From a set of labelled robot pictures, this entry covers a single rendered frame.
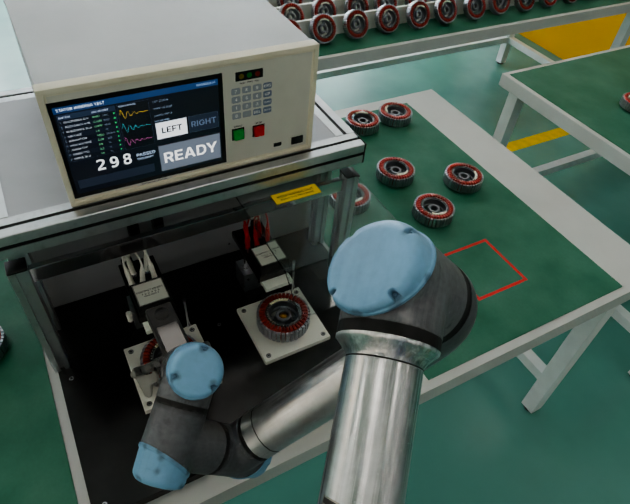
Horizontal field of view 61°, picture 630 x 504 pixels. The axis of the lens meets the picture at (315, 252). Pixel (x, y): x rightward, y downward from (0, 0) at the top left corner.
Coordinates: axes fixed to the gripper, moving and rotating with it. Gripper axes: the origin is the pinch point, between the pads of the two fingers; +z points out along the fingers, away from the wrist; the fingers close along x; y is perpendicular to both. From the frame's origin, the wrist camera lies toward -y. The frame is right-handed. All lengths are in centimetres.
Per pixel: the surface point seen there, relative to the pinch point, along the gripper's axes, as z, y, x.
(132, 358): 4.1, -2.2, -6.4
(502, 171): 19, -17, 112
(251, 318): 3.6, -1.4, 18.6
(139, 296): -5.6, -12.5, -2.0
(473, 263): 3, 5, 77
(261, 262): -6.4, -11.3, 21.9
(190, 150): -22.7, -31.6, 12.0
